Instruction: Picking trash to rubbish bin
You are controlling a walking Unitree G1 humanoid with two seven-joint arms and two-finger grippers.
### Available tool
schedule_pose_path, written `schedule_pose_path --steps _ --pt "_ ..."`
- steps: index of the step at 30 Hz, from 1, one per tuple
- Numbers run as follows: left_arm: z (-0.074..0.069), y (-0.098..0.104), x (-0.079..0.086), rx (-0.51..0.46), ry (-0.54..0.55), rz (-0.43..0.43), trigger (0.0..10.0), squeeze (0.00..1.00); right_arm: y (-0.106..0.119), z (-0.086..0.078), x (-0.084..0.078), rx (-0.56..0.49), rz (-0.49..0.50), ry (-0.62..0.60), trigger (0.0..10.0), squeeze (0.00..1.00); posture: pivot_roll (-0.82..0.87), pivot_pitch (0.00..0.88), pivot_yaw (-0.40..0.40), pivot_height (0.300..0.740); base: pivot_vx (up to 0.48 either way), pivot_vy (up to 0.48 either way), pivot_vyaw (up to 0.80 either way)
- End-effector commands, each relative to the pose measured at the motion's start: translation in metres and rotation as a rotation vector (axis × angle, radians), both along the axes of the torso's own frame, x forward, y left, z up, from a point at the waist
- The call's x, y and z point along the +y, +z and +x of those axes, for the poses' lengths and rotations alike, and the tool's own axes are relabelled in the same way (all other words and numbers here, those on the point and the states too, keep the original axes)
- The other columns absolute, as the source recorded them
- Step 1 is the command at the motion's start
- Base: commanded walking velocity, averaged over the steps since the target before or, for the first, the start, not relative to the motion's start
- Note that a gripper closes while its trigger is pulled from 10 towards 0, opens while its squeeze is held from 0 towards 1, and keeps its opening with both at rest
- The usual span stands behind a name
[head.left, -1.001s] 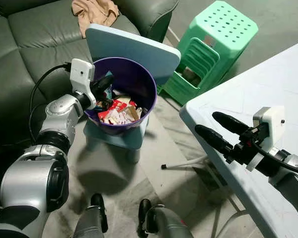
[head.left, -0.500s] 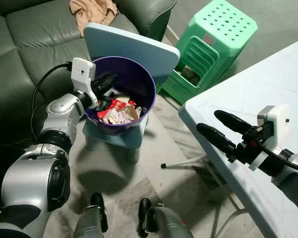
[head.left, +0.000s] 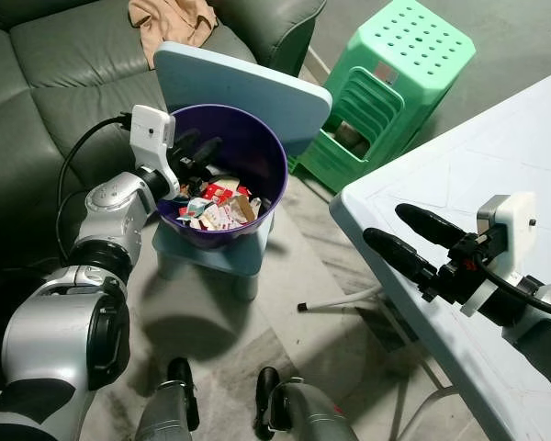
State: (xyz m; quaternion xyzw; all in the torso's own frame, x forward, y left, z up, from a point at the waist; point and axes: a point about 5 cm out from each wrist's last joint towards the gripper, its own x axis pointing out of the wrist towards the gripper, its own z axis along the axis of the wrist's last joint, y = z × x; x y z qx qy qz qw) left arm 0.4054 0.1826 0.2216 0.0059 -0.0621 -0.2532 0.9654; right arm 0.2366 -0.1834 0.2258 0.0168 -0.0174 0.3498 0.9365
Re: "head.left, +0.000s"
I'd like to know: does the small light blue chair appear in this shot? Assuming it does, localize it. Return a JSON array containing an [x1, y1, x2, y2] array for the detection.
[[152, 41, 333, 302]]

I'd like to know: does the robot right leg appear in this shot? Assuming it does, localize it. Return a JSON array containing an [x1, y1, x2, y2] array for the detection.
[[254, 366, 359, 441]]

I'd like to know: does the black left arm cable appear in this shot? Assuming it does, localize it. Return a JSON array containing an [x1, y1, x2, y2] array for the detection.
[[55, 112, 134, 258]]

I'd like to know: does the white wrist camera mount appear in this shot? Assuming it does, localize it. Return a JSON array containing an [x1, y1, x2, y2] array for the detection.
[[129, 105, 180, 199], [459, 192, 538, 319]]

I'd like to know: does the green plastic stool stack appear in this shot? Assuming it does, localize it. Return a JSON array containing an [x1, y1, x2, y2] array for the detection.
[[289, 0, 477, 194]]

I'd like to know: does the grey-green leather sofa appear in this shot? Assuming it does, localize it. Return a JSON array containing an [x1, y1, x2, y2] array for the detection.
[[0, 0, 328, 267]]

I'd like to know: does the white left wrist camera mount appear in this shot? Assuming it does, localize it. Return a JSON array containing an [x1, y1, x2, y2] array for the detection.
[[129, 105, 180, 199]]

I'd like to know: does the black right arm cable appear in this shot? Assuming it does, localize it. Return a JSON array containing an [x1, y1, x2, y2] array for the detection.
[[473, 257, 551, 321]]

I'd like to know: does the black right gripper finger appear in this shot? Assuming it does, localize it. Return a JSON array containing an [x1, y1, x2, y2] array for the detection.
[[395, 203, 467, 249], [364, 228, 440, 281]]

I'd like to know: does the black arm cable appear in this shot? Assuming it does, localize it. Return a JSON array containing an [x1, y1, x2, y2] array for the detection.
[[55, 112, 134, 258], [473, 257, 551, 321]]

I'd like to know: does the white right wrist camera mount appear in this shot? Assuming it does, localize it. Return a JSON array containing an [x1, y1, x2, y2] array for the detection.
[[459, 192, 538, 319]]

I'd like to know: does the robot leg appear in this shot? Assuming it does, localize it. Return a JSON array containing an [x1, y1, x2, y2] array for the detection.
[[133, 356, 201, 441], [254, 366, 359, 441]]

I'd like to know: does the crumpled beige cloth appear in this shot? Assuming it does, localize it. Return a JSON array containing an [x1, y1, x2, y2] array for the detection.
[[129, 0, 218, 70]]

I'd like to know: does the red and white carton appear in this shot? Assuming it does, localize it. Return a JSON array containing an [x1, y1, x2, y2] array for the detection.
[[202, 182, 251, 209]]

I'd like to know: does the crumpled white paper wrapper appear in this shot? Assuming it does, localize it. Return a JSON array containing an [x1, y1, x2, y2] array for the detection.
[[200, 202, 260, 232]]

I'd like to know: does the white plastic folding table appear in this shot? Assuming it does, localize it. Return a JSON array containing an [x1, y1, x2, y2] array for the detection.
[[298, 66, 551, 441]]

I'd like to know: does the robot left leg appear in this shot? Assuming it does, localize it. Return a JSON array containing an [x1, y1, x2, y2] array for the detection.
[[133, 356, 201, 441]]

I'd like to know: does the purple plastic rubbish bin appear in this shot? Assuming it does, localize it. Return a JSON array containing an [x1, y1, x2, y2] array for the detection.
[[156, 103, 288, 251]]

